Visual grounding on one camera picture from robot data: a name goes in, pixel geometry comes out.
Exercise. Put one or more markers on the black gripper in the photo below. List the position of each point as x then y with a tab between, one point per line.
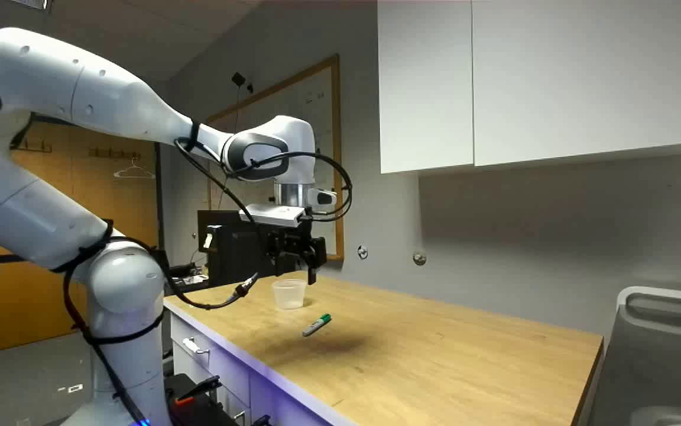
297	246

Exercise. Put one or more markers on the green capped marker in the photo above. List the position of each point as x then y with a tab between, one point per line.
317	326

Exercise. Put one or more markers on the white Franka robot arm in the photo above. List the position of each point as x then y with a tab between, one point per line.
41	79

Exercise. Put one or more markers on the small white block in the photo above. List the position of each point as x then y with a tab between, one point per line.
289	294

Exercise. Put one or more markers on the black box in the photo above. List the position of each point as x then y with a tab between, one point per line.
230	249

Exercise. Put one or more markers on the white drawer unit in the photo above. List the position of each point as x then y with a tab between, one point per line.
214	358

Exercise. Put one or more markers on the wooden framed whiteboard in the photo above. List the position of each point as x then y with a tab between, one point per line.
308	111

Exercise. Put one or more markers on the black and red device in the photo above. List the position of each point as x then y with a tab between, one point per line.
190	398

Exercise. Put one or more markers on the orange wooden doors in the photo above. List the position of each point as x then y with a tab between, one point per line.
82	204

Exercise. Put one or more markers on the round metal wall fixture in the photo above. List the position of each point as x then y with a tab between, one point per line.
362	252
420	259

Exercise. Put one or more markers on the small black wall device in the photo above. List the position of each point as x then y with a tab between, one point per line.
240	79

